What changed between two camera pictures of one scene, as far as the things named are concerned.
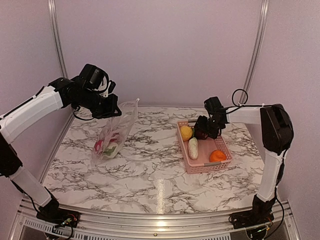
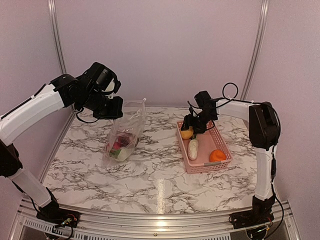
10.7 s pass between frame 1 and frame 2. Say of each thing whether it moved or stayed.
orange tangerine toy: stayed
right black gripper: moved
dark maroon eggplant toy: moved
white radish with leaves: moved
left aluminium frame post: stayed
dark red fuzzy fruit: moved
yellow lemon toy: stayed
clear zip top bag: moved
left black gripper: stayed
